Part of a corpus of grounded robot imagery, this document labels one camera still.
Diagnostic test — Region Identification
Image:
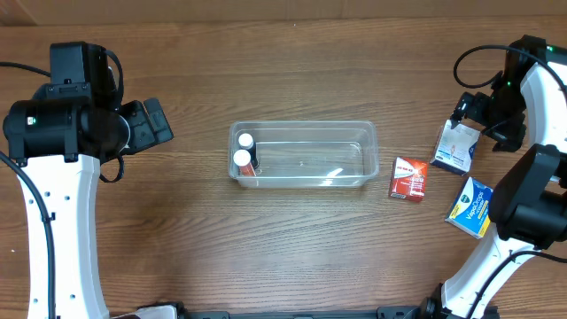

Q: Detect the red medicine box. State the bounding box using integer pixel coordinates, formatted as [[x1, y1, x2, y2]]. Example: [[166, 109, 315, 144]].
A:
[[389, 157, 429, 203]]

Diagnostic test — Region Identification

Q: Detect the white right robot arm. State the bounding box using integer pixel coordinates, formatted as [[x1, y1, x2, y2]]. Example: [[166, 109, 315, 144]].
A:
[[419, 35, 566, 318]]

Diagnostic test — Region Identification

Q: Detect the orange tube white cap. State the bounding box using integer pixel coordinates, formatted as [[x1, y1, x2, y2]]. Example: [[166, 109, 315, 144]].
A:
[[233, 150, 256, 176]]

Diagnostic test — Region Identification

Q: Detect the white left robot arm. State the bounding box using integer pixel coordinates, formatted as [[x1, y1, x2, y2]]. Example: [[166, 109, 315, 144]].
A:
[[1, 42, 174, 318]]

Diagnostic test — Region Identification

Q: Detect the clear plastic container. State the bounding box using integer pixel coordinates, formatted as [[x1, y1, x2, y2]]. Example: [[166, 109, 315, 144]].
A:
[[228, 121, 379, 189]]

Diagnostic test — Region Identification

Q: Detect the blue Vicks VapoDrops box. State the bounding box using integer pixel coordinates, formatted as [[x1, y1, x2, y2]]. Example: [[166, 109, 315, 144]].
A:
[[445, 177, 493, 239]]

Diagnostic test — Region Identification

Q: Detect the black tube white cap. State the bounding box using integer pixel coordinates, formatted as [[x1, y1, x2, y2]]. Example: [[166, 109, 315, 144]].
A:
[[238, 133, 259, 168]]

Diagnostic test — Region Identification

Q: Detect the white bandage box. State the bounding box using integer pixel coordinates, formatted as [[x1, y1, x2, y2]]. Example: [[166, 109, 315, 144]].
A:
[[430, 120, 480, 175]]

